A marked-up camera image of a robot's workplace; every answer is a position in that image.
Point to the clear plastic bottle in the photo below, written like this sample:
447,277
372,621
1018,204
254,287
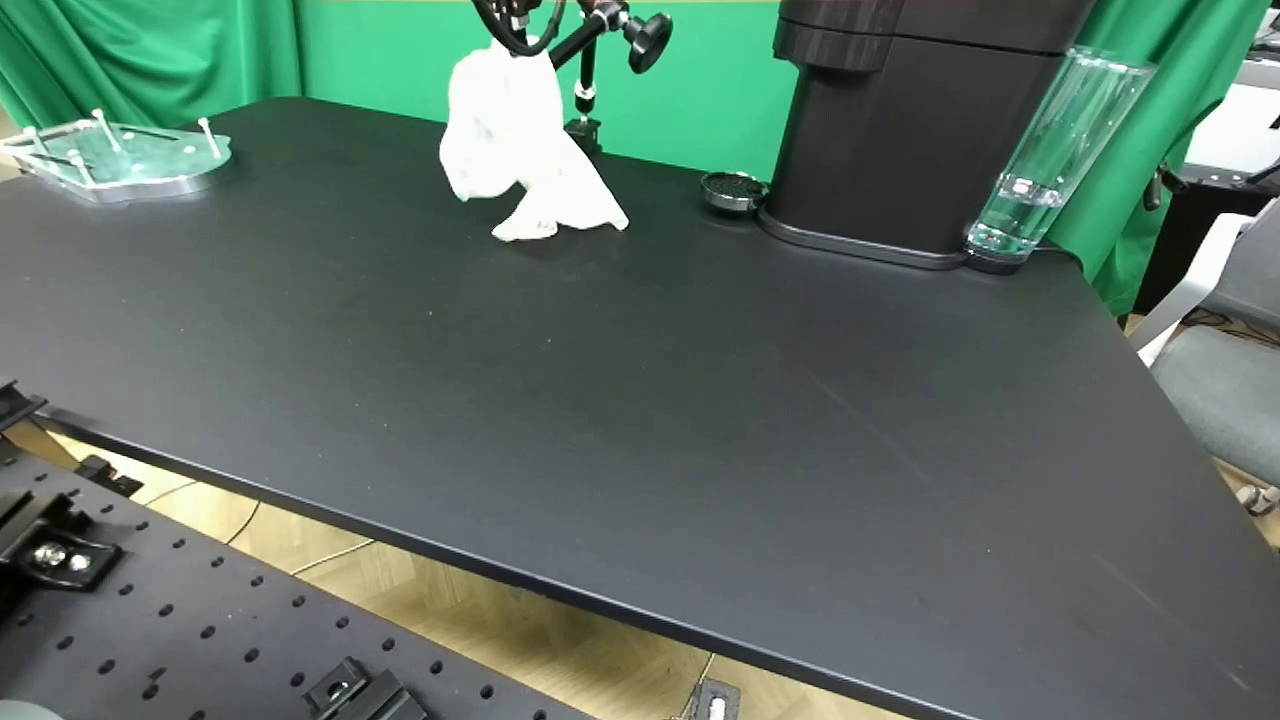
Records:
1078,116

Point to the clear acrylic plate with screws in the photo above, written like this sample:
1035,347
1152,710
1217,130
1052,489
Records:
116,158

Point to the black robot base pedestal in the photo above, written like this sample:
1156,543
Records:
904,114

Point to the small black round cap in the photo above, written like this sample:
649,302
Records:
732,193

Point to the white cloth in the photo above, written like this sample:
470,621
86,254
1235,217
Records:
506,130

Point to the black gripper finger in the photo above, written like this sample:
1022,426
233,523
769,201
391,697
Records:
508,21

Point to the grey office chair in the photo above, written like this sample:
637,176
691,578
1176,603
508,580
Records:
1215,347

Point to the black clamp bracket on breadboard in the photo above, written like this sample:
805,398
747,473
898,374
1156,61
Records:
48,543

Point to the black perforated breadboard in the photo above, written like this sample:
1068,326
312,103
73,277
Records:
195,630

